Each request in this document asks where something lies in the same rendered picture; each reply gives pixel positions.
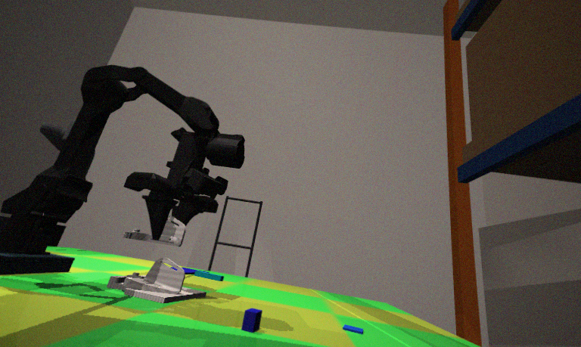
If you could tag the dark teal flat bar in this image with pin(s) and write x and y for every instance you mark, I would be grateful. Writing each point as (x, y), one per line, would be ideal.
(209, 276)

